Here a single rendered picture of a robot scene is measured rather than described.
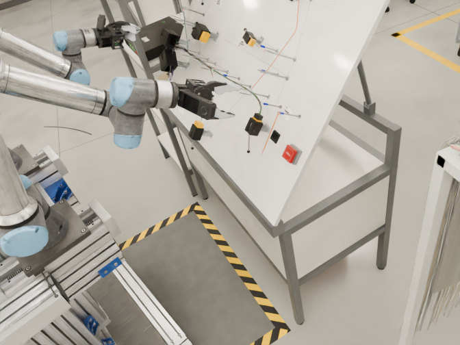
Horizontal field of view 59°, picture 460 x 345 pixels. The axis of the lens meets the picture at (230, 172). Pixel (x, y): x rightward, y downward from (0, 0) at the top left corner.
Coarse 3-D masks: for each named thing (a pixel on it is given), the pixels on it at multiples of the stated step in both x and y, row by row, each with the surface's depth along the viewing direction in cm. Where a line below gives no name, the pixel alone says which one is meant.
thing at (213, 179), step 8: (184, 136) 243; (192, 152) 244; (192, 160) 258; (200, 160) 236; (200, 168) 248; (208, 168) 226; (208, 176) 236; (216, 176) 216; (216, 184) 227; (216, 192) 238; (224, 192) 219; (224, 200) 229
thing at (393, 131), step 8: (344, 96) 182; (344, 104) 180; (352, 104) 177; (360, 104) 176; (352, 112) 178; (360, 112) 173; (368, 112) 171; (368, 120) 170; (376, 120) 166; (384, 120) 165; (376, 128) 168; (384, 128) 164; (392, 128) 160; (400, 128) 160; (392, 136) 161; (400, 136) 163; (392, 144) 164; (392, 152) 166; (392, 160) 170
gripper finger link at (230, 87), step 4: (220, 80) 119; (228, 84) 114; (232, 84) 115; (236, 84) 116; (216, 88) 113; (220, 88) 113; (224, 88) 114; (228, 88) 114; (232, 88) 115; (236, 88) 116; (240, 88) 117; (216, 92) 114; (220, 92) 114; (224, 92) 115
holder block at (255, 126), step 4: (248, 120) 155; (252, 120) 153; (248, 124) 154; (252, 124) 153; (256, 124) 152; (260, 124) 153; (248, 128) 155; (252, 128) 153; (256, 128) 153; (260, 128) 154; (248, 132) 154; (252, 132) 153; (256, 132) 154
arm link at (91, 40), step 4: (84, 28) 163; (88, 28) 163; (84, 32) 161; (88, 32) 162; (92, 32) 163; (88, 36) 162; (92, 36) 163; (88, 40) 162; (92, 40) 163; (96, 40) 165; (88, 44) 164; (92, 44) 165
